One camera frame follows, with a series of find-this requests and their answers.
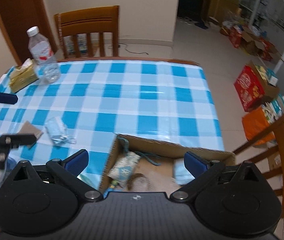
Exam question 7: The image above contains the grey cloth pouch far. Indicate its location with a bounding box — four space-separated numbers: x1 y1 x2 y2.
18 121 43 141

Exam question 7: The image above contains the brown wooden door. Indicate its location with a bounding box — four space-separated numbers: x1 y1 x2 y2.
0 0 58 65

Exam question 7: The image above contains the blue embroidered sachet with tassel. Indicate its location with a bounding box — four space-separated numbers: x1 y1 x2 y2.
108 137 161 188

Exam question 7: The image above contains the open cardboard box on floor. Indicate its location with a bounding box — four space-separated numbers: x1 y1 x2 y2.
240 28 265 56

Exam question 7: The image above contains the blue white checkered tablecloth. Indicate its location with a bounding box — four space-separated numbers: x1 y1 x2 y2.
0 60 224 188

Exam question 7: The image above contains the clear plastic water bottle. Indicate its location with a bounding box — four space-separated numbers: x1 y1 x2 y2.
26 26 61 83

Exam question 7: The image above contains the flat white face mask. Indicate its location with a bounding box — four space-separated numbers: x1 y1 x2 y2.
45 116 76 145

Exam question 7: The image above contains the brown braided hair tie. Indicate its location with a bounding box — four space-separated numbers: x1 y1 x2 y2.
126 173 150 190

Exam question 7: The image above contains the red gift box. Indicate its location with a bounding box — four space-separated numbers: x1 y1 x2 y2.
234 64 265 112

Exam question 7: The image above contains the wooden chair right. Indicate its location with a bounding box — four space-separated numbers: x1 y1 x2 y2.
54 5 120 59

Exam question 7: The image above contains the gold tissue pack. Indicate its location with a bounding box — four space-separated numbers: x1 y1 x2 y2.
9 59 39 93

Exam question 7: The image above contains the orange shopping bag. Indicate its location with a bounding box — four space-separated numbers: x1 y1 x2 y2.
242 106 277 140

